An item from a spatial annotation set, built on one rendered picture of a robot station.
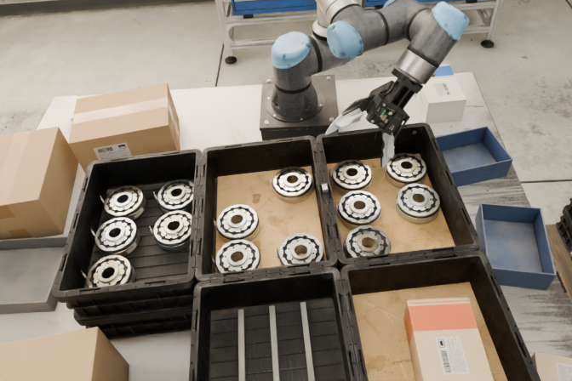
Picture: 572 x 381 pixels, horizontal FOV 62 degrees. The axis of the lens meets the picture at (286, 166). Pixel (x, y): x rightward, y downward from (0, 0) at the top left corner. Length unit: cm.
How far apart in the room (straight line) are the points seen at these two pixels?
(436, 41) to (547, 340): 71
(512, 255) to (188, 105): 117
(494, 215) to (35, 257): 127
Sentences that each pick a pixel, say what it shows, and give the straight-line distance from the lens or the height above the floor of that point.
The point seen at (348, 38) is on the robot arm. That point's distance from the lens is 100.
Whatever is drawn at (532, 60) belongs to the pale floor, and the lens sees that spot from 334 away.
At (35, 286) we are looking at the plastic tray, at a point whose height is 70.
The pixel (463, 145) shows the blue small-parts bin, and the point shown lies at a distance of 160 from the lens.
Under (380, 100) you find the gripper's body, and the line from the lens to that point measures 99.
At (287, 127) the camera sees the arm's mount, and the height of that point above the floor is 80.
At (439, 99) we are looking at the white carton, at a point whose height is 79.
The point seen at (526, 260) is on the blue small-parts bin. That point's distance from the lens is 137.
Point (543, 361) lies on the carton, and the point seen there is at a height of 78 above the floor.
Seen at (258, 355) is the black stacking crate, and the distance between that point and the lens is 105.
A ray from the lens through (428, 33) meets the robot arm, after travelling 100.
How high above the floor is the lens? 179
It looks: 46 degrees down
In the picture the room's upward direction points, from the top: 7 degrees counter-clockwise
